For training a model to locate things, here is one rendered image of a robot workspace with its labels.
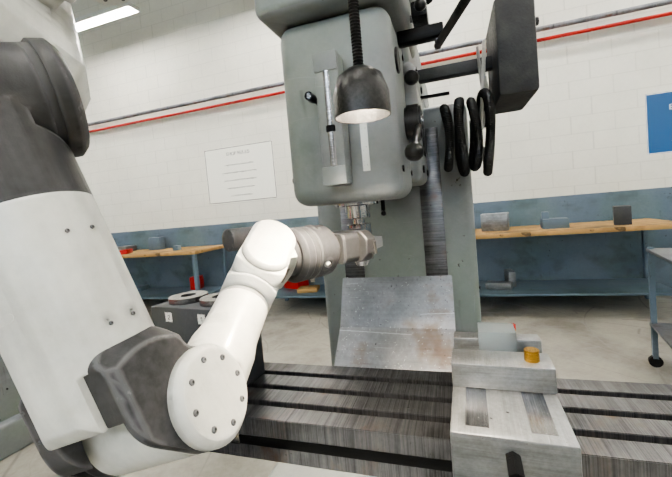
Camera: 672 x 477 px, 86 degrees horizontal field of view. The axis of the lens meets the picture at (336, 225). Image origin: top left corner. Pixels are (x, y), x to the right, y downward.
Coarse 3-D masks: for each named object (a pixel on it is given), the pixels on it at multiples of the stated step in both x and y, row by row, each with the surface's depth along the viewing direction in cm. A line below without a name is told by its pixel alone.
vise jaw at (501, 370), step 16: (464, 352) 62; (480, 352) 62; (496, 352) 61; (512, 352) 61; (464, 368) 58; (480, 368) 57; (496, 368) 56; (512, 368) 56; (528, 368) 55; (544, 368) 54; (464, 384) 58; (480, 384) 57; (496, 384) 57; (512, 384) 56; (528, 384) 55; (544, 384) 54
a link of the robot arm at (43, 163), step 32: (0, 64) 25; (32, 64) 27; (0, 96) 25; (32, 96) 26; (0, 128) 24; (32, 128) 26; (0, 160) 24; (32, 160) 25; (64, 160) 27; (0, 192) 23; (32, 192) 24
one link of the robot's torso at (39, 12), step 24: (0, 0) 32; (24, 0) 36; (48, 0) 40; (72, 0) 41; (0, 24) 32; (24, 24) 34; (48, 24) 38; (72, 24) 43; (72, 48) 39; (72, 72) 38
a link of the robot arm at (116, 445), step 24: (240, 288) 43; (216, 312) 40; (240, 312) 40; (264, 312) 44; (192, 336) 38; (216, 336) 36; (240, 336) 38; (240, 360) 36; (120, 432) 27; (96, 456) 28; (120, 456) 27; (144, 456) 27; (168, 456) 27
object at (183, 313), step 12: (168, 300) 85; (180, 300) 83; (192, 300) 83; (204, 300) 80; (156, 312) 83; (168, 312) 82; (180, 312) 80; (192, 312) 78; (204, 312) 77; (156, 324) 84; (168, 324) 82; (180, 324) 80; (192, 324) 79; (252, 372) 82
